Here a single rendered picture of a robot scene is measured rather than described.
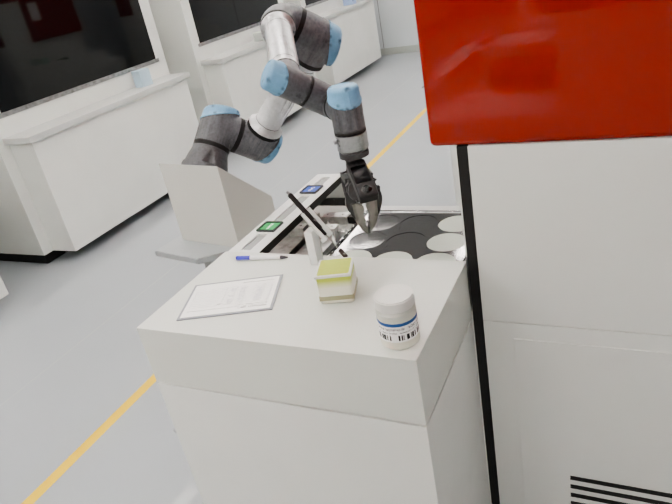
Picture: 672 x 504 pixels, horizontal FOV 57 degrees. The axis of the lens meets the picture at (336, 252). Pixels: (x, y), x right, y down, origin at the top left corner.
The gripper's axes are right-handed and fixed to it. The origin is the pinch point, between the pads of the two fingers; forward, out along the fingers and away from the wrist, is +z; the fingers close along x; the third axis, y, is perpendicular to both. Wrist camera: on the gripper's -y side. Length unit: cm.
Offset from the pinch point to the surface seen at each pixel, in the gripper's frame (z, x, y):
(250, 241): 1.3, 29.2, 13.8
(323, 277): -5.8, 16.0, -29.7
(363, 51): 68, -165, 718
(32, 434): 97, 142, 93
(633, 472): 53, -41, -47
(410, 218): 7.2, -15.0, 16.1
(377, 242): 7.2, -2.8, 6.5
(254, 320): 0.6, 31.4, -28.0
